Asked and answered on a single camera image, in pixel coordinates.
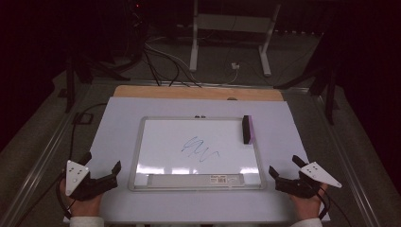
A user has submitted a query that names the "white plug with cable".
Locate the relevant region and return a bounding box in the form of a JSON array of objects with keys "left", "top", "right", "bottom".
[{"left": 220, "top": 61, "right": 241, "bottom": 85}]

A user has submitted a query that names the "bundle of black floor cables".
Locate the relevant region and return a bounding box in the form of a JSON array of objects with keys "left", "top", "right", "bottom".
[{"left": 143, "top": 36, "right": 202, "bottom": 88}]

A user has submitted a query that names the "purple and black whiteboard eraser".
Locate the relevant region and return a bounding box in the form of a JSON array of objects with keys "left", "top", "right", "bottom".
[{"left": 241, "top": 114, "right": 254, "bottom": 146}]

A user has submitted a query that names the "silver framed whiteboard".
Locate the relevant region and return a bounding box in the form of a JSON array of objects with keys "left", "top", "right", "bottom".
[{"left": 128, "top": 115, "right": 267, "bottom": 192}]

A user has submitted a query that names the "black equipment rack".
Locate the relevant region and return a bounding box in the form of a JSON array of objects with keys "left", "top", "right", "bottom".
[{"left": 103, "top": 0, "right": 149, "bottom": 64}]

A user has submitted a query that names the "hand-held gripper black cable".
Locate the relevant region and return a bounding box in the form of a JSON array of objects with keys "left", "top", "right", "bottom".
[
  {"left": 316, "top": 187, "right": 353, "bottom": 227},
  {"left": 13, "top": 102, "right": 109, "bottom": 227}
]

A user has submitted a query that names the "left hand-held gripper black cable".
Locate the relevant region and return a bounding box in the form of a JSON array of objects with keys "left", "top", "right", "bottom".
[{"left": 13, "top": 102, "right": 109, "bottom": 227}]

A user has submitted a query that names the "person's left hand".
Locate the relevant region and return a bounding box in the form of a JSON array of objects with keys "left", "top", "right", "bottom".
[{"left": 60, "top": 179, "right": 103, "bottom": 218}]

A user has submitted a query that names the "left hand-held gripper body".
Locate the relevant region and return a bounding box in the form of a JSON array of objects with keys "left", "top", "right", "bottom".
[{"left": 64, "top": 160, "right": 119, "bottom": 201}]

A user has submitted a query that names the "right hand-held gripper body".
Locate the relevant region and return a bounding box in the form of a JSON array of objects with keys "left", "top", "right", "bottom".
[{"left": 274, "top": 161, "right": 343, "bottom": 200}]

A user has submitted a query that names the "right hand-held gripper black cable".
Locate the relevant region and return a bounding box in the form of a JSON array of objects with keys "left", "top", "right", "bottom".
[{"left": 316, "top": 187, "right": 353, "bottom": 227}]

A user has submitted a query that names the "white metal stand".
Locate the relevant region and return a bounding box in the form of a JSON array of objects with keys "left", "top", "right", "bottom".
[{"left": 188, "top": 0, "right": 282, "bottom": 78}]

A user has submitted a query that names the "white table sheet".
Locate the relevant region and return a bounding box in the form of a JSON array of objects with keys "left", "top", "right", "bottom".
[{"left": 62, "top": 96, "right": 331, "bottom": 225}]

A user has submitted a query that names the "silver metal floor rail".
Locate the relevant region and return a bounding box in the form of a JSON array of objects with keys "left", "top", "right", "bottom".
[
  {"left": 0, "top": 82, "right": 93, "bottom": 227},
  {"left": 310, "top": 89, "right": 381, "bottom": 227}
]

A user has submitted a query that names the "person's right hand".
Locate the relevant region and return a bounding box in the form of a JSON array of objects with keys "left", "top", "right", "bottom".
[{"left": 288, "top": 183, "right": 329, "bottom": 221}]

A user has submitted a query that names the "black floor plate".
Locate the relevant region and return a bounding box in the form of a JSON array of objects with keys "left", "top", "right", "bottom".
[{"left": 72, "top": 112, "right": 95, "bottom": 126}]

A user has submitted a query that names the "wooden table board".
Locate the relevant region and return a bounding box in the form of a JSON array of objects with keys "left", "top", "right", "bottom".
[{"left": 113, "top": 84, "right": 285, "bottom": 102}]

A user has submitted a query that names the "black tripod stand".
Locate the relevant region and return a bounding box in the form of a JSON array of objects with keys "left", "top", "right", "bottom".
[
  {"left": 60, "top": 51, "right": 131, "bottom": 114},
  {"left": 273, "top": 61, "right": 341, "bottom": 126}
]

